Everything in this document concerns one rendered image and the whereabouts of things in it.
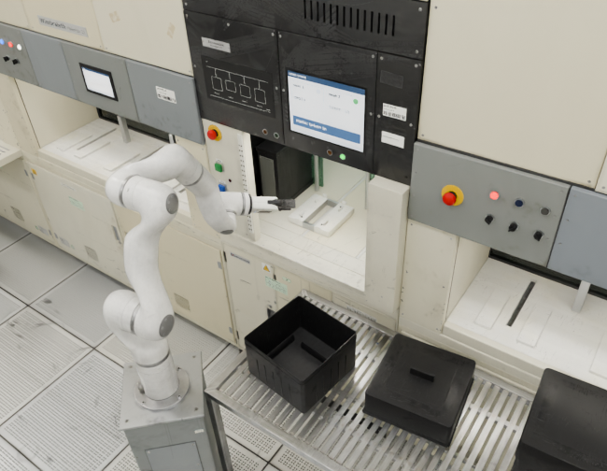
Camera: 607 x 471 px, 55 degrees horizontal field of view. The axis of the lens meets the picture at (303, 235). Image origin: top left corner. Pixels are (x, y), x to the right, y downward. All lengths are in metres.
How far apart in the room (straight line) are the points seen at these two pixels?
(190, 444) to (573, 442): 1.23
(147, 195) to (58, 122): 1.96
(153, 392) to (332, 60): 1.22
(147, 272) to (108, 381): 1.54
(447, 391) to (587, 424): 0.42
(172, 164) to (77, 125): 1.94
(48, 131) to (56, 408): 1.47
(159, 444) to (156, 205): 0.91
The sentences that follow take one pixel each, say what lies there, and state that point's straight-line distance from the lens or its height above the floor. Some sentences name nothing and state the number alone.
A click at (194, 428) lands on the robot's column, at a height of 0.68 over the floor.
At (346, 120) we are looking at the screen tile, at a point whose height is 1.57.
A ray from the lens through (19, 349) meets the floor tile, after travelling 3.60.
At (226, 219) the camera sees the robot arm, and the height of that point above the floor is 1.25.
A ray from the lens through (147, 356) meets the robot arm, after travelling 1.94.
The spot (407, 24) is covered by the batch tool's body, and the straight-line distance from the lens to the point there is 1.64.
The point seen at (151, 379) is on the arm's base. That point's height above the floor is 0.88.
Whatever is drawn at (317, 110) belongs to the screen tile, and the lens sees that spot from 1.89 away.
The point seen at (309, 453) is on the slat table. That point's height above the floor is 0.76.
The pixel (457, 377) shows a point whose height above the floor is 0.86.
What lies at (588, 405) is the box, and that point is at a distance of 1.86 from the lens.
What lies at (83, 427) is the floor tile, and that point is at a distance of 3.12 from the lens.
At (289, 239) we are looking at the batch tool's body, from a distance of 2.46.
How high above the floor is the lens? 2.42
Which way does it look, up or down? 39 degrees down
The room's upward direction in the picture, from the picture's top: 3 degrees counter-clockwise
